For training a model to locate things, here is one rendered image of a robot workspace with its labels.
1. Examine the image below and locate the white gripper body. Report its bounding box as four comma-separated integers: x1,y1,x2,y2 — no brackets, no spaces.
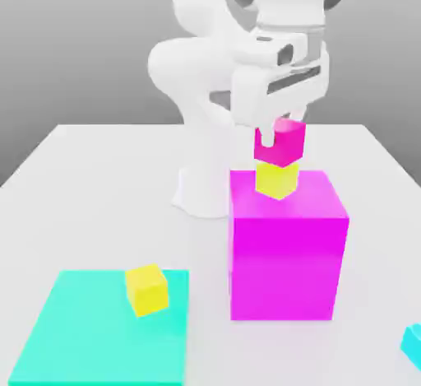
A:
229,50,331,129

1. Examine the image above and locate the small pink cube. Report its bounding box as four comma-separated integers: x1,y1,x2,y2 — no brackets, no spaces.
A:
253,117,307,169

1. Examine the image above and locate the small yellow cube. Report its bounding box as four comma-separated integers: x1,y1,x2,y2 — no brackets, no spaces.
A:
124,263,170,319
255,160,301,202

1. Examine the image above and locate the small cyan cube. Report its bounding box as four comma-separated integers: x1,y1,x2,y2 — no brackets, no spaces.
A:
400,323,421,372

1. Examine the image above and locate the large magenta box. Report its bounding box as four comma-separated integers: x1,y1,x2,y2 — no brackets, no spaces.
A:
229,169,350,322

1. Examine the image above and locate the large turquoise box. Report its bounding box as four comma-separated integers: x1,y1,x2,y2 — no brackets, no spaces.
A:
7,269,191,386

